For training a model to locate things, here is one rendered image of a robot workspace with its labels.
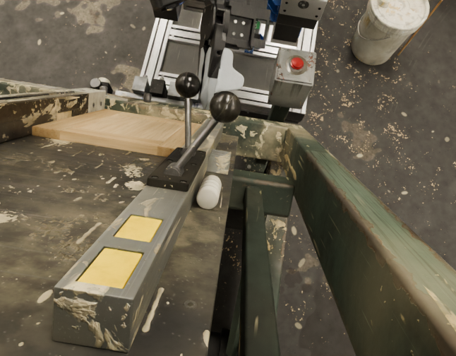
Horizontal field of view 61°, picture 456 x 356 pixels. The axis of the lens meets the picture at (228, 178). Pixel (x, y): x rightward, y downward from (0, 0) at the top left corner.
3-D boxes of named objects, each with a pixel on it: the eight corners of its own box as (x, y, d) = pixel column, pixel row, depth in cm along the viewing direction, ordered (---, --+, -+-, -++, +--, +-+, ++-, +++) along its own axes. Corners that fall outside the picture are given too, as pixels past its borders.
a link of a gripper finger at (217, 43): (220, 79, 53) (230, 11, 51) (210, 78, 53) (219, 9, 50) (212, 77, 57) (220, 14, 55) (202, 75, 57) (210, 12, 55)
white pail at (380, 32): (400, 30, 231) (446, -31, 186) (397, 74, 224) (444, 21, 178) (349, 21, 232) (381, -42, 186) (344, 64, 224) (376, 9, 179)
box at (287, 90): (304, 80, 136) (317, 51, 119) (301, 111, 133) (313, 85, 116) (271, 75, 136) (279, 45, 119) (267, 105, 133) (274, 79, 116)
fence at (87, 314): (222, 133, 116) (224, 120, 115) (128, 354, 24) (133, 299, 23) (205, 131, 116) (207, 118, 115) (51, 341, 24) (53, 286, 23)
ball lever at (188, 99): (201, 158, 62) (202, 72, 58) (198, 163, 58) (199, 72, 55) (178, 157, 62) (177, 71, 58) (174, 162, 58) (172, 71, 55)
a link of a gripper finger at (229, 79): (241, 116, 57) (251, 51, 55) (202, 111, 55) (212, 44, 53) (235, 113, 60) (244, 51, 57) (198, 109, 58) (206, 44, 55)
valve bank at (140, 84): (230, 106, 152) (233, 75, 129) (224, 139, 149) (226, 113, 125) (106, 86, 153) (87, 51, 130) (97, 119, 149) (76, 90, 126)
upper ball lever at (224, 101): (183, 184, 51) (247, 103, 47) (178, 192, 47) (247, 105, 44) (159, 166, 50) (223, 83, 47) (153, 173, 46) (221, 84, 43)
